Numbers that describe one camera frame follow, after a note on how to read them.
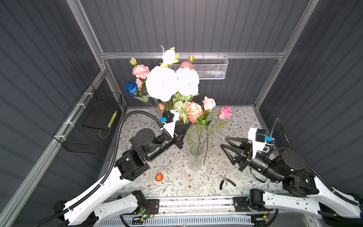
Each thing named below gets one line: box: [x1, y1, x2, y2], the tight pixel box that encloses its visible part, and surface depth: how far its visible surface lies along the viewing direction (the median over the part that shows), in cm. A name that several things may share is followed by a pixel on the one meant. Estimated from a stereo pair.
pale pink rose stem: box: [198, 96, 217, 166], surface depth 63 cm
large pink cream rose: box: [186, 101, 204, 123], surface depth 57 cm
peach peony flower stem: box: [179, 53, 196, 70], surface depth 71 cm
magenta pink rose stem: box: [202, 106, 233, 166], surface depth 61 cm
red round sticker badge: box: [155, 172, 164, 182], surface depth 86 cm
